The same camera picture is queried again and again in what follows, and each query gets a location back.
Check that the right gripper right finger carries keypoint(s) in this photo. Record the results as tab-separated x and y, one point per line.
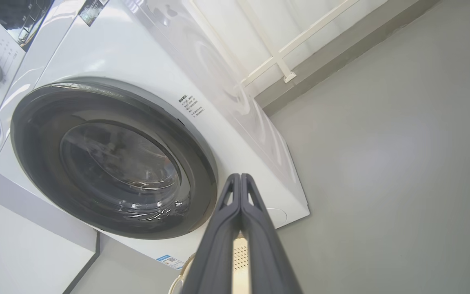
265	253

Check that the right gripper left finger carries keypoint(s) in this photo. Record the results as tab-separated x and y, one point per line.
218	253

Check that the black round washing machine door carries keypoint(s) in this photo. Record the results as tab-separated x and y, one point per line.
96	163

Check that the cream perforated laundry basket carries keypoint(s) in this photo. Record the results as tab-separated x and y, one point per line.
240	265

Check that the white front-load washing machine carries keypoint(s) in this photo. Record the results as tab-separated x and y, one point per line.
137	53

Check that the round white filter cap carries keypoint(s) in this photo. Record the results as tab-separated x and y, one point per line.
278	216

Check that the blue white energy label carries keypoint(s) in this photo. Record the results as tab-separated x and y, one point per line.
169	261

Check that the white cabinet grey edge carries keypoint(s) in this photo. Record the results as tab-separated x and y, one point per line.
23	253

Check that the white metal railing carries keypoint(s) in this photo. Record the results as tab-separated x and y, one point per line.
284	51

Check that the black label sticker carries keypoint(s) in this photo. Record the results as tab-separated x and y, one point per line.
92	10

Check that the black display panel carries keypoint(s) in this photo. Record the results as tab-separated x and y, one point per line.
23	20

